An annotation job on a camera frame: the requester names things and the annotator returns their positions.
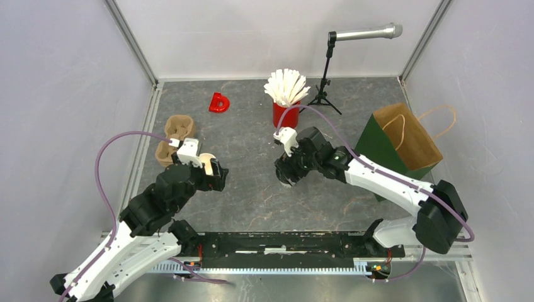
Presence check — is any white paper cup stack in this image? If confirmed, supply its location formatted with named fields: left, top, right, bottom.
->
left=198, top=153, right=216, bottom=176

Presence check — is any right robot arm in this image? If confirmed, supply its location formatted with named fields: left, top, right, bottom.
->
left=273, top=127, right=468, bottom=257

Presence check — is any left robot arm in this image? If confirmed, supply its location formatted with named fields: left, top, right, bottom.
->
left=50, top=159, right=229, bottom=301

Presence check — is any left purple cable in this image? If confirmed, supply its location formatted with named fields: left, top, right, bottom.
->
left=58, top=131, right=174, bottom=302

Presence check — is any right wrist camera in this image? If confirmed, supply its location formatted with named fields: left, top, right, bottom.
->
left=273, top=127, right=298, bottom=157

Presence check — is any silver microphone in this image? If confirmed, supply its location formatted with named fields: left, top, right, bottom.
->
left=335, top=23, right=403, bottom=42

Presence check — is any green paper bag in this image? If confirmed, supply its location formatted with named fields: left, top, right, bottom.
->
left=355, top=103, right=457, bottom=180

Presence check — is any brown cardboard cup carrier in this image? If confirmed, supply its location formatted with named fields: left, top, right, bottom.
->
left=155, top=115, right=196, bottom=167

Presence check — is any red cylindrical holder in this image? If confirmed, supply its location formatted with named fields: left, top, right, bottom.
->
left=273, top=103, right=299, bottom=129

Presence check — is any black mini tripod stand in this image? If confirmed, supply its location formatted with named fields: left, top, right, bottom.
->
left=307, top=31, right=342, bottom=115

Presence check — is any purple cable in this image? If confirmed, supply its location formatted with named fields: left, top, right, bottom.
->
left=58, top=131, right=174, bottom=302
left=275, top=104, right=477, bottom=282

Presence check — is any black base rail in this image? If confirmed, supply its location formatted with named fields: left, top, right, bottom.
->
left=171, top=231, right=406, bottom=270

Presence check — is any red plastic letter d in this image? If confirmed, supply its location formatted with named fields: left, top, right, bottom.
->
left=208, top=92, right=230, bottom=113

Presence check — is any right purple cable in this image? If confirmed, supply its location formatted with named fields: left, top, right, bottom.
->
left=275, top=104, right=477, bottom=282

